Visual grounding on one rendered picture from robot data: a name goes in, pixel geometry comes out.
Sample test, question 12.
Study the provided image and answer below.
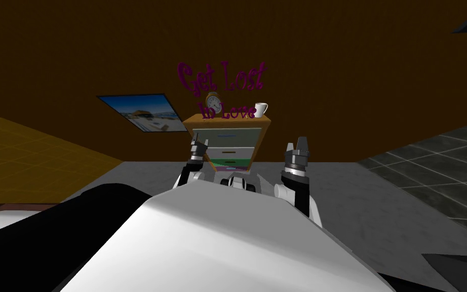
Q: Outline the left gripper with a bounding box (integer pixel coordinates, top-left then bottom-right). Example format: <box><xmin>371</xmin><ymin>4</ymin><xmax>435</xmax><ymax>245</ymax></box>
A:
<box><xmin>189</xmin><ymin>133</ymin><xmax>210</xmax><ymax>160</ymax></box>

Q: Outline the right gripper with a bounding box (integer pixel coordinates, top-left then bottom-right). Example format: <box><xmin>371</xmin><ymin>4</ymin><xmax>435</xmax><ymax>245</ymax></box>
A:
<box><xmin>284</xmin><ymin>136</ymin><xmax>311</xmax><ymax>171</ymax></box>

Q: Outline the pale grey drawer front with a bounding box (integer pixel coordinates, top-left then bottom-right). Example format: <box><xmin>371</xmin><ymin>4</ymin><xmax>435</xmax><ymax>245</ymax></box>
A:
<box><xmin>191</xmin><ymin>127</ymin><xmax>263</xmax><ymax>149</ymax></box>

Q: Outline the wooden drawer cabinet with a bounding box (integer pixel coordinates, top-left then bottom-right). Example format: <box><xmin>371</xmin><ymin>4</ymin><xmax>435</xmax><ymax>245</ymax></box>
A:
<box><xmin>182</xmin><ymin>113</ymin><xmax>273</xmax><ymax>173</ymax></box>

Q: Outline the green drawer front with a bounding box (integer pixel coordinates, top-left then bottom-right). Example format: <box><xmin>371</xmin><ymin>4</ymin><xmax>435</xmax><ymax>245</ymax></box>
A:
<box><xmin>210</xmin><ymin>159</ymin><xmax>253</xmax><ymax>168</ymax></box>

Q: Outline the brass alarm clock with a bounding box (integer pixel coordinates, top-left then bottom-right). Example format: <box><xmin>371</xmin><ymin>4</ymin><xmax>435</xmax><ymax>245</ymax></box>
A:
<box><xmin>205</xmin><ymin>91</ymin><xmax>223</xmax><ymax>116</ymax></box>

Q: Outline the framed beach picture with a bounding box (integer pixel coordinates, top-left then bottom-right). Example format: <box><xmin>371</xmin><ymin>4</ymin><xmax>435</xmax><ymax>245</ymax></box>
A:
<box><xmin>96</xmin><ymin>93</ymin><xmax>190</xmax><ymax>134</ymax></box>

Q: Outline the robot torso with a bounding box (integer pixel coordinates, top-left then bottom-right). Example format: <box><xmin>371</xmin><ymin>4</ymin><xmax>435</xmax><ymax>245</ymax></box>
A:
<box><xmin>60</xmin><ymin>172</ymin><xmax>385</xmax><ymax>292</ymax></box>

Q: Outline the purple wall lettering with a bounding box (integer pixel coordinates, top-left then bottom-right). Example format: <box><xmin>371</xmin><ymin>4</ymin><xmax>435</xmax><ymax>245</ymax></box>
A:
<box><xmin>176</xmin><ymin>60</ymin><xmax>268</xmax><ymax>122</ymax></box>

